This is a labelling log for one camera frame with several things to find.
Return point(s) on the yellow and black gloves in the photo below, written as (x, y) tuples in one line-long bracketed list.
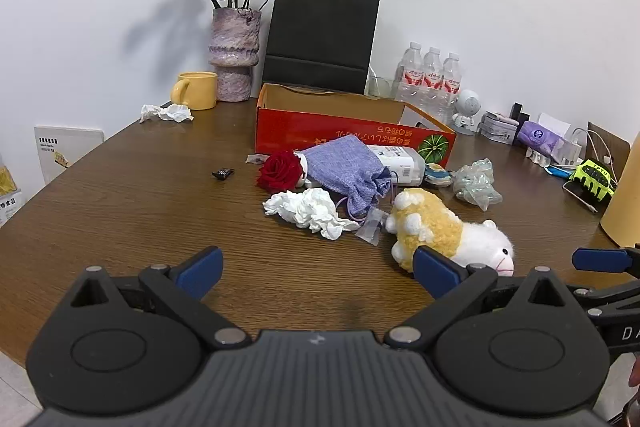
[(592, 177)]

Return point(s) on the black paper bag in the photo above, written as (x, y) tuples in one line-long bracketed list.
[(320, 27)]

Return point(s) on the white plastic container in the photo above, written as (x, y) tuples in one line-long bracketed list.
[(400, 162)]

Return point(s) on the small black box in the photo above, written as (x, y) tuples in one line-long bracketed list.
[(518, 109)]

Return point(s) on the blue snack packet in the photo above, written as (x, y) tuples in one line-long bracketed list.
[(439, 177)]

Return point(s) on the bag of snack packets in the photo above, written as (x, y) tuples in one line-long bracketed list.
[(7, 182)]

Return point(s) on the tan paper bag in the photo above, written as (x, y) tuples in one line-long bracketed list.
[(627, 207)]

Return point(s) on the brown cardboard sheet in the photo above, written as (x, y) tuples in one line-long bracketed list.
[(612, 142)]

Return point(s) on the yellow mug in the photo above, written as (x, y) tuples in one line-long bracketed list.
[(200, 92)]

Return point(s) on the grey printed tin box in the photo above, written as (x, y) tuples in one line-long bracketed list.
[(497, 127)]

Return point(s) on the white robot-shaped speaker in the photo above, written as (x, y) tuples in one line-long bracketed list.
[(467, 104)]

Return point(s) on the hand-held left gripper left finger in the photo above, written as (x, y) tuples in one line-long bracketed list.
[(200, 268)]

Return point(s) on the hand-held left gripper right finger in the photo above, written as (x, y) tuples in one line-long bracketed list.
[(435, 272)]

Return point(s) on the red artificial rose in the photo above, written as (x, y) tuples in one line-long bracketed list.
[(280, 169)]

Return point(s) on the large white tissue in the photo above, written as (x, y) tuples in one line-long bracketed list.
[(305, 207)]

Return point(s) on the blue and white packet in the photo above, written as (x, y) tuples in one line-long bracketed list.
[(557, 171)]

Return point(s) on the small clear zip bag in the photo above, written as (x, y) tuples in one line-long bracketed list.
[(372, 227)]

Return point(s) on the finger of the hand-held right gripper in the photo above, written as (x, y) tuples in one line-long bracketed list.
[(600, 259), (617, 294)]

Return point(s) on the small crumpled white tissue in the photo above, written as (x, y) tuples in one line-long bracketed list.
[(172, 112)]

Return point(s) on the clear water bottle red label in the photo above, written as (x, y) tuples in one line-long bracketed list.
[(410, 77), (432, 82), (451, 84)]

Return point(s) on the small black clip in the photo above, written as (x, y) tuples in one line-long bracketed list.
[(223, 174)]

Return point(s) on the purple ceramic vase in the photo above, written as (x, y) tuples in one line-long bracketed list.
[(235, 37)]

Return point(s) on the clear plastic bag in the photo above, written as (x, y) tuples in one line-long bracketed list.
[(475, 184)]

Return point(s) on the red cardboard box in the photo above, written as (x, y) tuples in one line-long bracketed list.
[(325, 132)]

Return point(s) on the yellow and white plush sheep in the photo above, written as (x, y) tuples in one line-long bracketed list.
[(430, 222)]

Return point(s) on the clear glass cup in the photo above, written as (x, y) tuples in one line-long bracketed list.
[(382, 89)]

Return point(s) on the purple tissue pack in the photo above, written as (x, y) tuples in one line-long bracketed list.
[(537, 137)]

